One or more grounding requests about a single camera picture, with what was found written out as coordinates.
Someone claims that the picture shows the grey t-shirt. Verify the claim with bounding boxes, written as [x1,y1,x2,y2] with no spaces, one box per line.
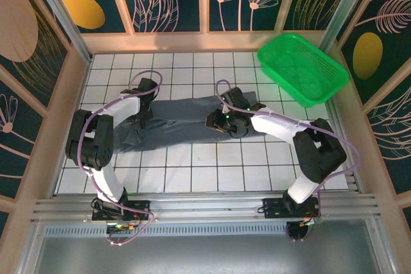
[114,89,267,155]

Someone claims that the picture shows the green plastic mesh basket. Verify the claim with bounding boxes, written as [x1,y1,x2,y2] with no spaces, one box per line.
[256,33,351,108]

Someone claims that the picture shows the dark panel with leaf drawing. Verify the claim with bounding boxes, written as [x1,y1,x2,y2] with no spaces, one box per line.
[115,0,202,34]

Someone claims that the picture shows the dark panel with orange oval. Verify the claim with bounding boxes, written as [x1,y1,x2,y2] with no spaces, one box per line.
[48,0,129,35]

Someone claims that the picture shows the dark panel with single flower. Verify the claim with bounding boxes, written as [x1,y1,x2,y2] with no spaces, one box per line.
[0,64,49,200]

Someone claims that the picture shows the grey metal sheet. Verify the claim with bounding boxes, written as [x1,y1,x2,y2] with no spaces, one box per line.
[31,237,391,274]

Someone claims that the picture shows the dark panel with pink leaf lines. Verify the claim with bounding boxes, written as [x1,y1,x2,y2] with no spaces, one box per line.
[365,80,411,196]

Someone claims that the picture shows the dark panel feather yellow oval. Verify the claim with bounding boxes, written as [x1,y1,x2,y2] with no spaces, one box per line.
[338,0,411,108]

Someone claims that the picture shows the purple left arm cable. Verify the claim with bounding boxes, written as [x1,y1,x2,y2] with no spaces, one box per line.
[76,70,158,246]

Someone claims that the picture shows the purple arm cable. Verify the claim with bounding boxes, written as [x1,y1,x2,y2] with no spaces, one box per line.
[214,80,360,243]
[76,70,158,246]

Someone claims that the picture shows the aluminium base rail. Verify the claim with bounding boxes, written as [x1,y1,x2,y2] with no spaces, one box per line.
[30,190,381,223]

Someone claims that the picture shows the slotted metal cable duct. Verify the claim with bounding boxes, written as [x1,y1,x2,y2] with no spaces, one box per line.
[43,225,290,239]

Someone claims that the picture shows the aluminium corner post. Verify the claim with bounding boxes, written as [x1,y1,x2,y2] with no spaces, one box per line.
[27,0,94,65]
[315,0,386,60]

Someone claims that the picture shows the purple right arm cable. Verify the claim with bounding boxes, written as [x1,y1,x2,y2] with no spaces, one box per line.
[214,80,360,243]

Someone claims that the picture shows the arm control board with wires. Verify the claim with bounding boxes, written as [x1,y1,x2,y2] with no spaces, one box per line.
[284,215,324,243]
[105,221,144,234]

